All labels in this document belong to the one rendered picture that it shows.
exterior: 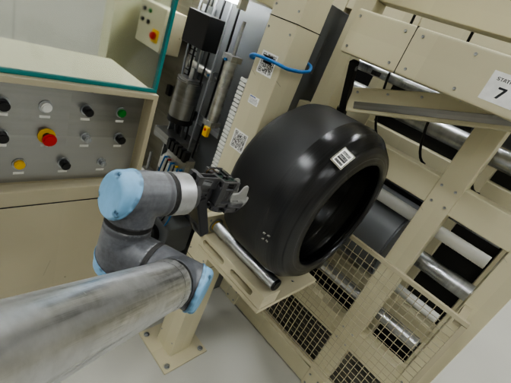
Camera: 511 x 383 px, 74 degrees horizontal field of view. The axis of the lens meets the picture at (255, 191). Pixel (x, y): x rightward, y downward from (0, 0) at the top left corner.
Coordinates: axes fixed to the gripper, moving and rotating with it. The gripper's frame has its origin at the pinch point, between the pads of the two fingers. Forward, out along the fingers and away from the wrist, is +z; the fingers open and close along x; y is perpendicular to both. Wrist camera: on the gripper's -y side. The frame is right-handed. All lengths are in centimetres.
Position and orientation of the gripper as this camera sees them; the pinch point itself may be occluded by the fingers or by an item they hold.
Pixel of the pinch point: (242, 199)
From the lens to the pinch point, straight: 88.5
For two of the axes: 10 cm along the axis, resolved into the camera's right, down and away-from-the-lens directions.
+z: 6.2, 0.0, 7.8
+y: 4.3, -8.4, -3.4
